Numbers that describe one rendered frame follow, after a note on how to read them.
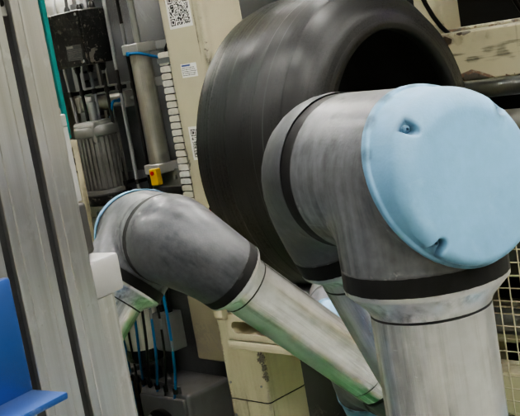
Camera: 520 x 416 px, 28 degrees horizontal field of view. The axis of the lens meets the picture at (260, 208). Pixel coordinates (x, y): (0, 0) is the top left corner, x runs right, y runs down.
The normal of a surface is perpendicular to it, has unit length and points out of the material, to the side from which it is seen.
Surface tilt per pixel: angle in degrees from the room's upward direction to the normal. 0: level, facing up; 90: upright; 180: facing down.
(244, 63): 51
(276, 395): 90
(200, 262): 86
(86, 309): 90
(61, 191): 90
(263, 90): 63
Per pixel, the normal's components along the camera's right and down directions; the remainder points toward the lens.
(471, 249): 0.47, -0.07
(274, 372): 0.71, -0.01
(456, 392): 0.09, 0.14
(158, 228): -0.32, -0.35
